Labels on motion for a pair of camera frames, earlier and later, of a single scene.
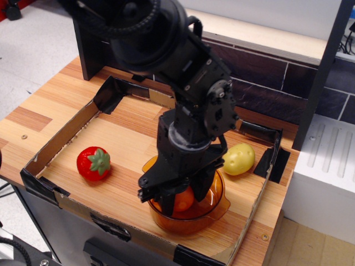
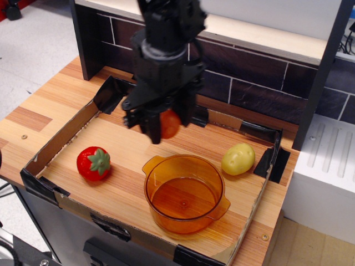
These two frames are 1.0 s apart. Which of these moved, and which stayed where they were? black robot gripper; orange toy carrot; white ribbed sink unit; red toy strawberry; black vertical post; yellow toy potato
Moved: black robot gripper; orange toy carrot
Stayed: red toy strawberry; yellow toy potato; white ribbed sink unit; black vertical post
